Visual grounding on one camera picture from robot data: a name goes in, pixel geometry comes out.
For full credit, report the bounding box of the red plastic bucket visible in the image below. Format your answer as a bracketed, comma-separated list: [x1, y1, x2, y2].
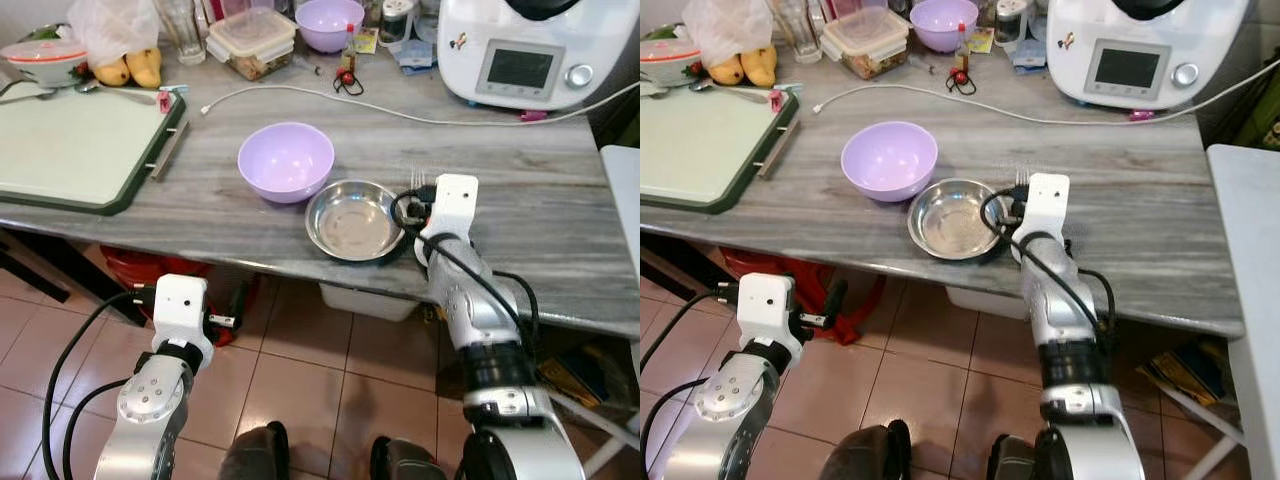
[718, 246, 873, 347]
[98, 244, 253, 348]

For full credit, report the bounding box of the stainless steel bowl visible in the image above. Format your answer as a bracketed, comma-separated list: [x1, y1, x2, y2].
[907, 178, 1007, 262]
[305, 179, 407, 263]

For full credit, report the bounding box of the white plastic bin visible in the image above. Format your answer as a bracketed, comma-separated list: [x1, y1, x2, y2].
[319, 281, 420, 324]
[944, 284, 1023, 320]

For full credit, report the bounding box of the black left robot foot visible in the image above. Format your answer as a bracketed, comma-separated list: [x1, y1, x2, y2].
[219, 420, 292, 480]
[819, 419, 914, 480]

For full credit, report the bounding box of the black robot foot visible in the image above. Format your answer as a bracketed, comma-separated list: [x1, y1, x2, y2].
[819, 419, 914, 480]
[985, 430, 1063, 480]
[219, 420, 292, 480]
[369, 434, 453, 480]

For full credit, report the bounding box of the purple plastic bowl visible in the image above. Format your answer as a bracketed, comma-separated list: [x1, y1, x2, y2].
[908, 0, 982, 55]
[841, 121, 939, 204]
[237, 122, 336, 205]
[294, 0, 367, 55]

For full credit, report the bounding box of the blue paper packet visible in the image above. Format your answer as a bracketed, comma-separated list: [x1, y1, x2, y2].
[1009, 37, 1049, 70]
[394, 38, 439, 72]

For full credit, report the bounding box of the white kitchen machine with screen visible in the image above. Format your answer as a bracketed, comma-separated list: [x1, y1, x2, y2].
[1046, 0, 1252, 112]
[437, 0, 641, 112]

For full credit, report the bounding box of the glass jar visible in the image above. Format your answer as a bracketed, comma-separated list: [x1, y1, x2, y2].
[994, 0, 1037, 47]
[379, 0, 417, 47]

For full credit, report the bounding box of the white side table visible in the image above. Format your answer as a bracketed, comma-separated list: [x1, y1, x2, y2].
[1206, 143, 1280, 480]
[599, 144, 641, 306]

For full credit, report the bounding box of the white tray with green rim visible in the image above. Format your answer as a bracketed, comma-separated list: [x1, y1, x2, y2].
[640, 84, 802, 215]
[0, 84, 191, 217]

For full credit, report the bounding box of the black right robot foot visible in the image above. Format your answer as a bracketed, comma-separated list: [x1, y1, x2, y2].
[985, 430, 1063, 480]
[369, 434, 453, 480]

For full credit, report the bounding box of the clear lidded food container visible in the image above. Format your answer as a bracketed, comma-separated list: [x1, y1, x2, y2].
[206, 8, 299, 82]
[819, 7, 912, 82]

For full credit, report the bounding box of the silver metal spoon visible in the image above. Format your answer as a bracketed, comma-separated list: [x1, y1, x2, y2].
[687, 79, 772, 105]
[74, 80, 161, 107]

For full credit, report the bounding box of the yellow books stack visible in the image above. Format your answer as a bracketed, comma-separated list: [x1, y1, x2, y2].
[533, 338, 628, 413]
[1138, 338, 1233, 409]

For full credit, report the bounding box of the yellow mango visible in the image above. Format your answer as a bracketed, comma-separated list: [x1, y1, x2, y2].
[740, 45, 780, 89]
[91, 56, 132, 88]
[706, 55, 747, 87]
[126, 47, 164, 90]

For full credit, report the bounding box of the clear drinking glass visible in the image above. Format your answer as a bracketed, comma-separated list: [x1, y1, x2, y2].
[155, 0, 207, 67]
[774, 0, 824, 67]

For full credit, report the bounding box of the white bowl with orange rim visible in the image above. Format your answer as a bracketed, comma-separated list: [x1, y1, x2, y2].
[640, 38, 702, 89]
[0, 39, 90, 90]

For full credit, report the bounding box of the clear plastic bag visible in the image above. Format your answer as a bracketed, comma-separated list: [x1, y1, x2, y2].
[682, 0, 774, 67]
[66, 0, 162, 67]

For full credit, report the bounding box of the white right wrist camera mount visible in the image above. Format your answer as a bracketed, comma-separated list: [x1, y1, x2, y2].
[1012, 172, 1072, 264]
[419, 174, 480, 264]

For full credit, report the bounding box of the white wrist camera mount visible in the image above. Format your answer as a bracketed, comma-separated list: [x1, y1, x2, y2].
[737, 272, 802, 353]
[419, 174, 480, 264]
[152, 274, 215, 361]
[1012, 172, 1072, 264]

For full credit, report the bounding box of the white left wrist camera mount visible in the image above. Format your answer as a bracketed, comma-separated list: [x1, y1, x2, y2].
[737, 272, 802, 353]
[152, 274, 215, 361]

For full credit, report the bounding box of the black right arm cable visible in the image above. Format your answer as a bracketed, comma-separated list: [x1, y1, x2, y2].
[979, 184, 1117, 343]
[389, 186, 542, 346]

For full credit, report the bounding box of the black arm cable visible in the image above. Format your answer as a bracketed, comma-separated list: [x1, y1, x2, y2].
[979, 184, 1117, 343]
[40, 286, 157, 480]
[389, 186, 542, 346]
[640, 284, 743, 475]

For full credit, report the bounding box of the white charging cable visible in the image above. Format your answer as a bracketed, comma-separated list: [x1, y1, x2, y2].
[200, 80, 641, 127]
[811, 58, 1280, 127]

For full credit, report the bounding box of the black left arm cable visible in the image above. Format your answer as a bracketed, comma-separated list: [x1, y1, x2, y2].
[640, 284, 743, 475]
[40, 286, 157, 480]

